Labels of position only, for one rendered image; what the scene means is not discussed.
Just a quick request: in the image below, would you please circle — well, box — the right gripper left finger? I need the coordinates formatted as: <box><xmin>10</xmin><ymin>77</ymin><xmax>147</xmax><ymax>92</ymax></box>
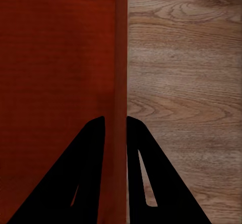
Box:
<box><xmin>7</xmin><ymin>116</ymin><xmax>105</xmax><ymax>224</ymax></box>

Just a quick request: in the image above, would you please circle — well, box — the storage box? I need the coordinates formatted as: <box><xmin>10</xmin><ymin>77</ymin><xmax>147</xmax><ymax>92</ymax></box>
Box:
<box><xmin>0</xmin><ymin>0</ymin><xmax>128</xmax><ymax>224</ymax></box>

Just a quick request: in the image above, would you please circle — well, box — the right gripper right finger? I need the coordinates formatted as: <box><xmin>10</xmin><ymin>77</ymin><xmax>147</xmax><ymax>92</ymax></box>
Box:
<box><xmin>127</xmin><ymin>116</ymin><xmax>212</xmax><ymax>224</ymax></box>

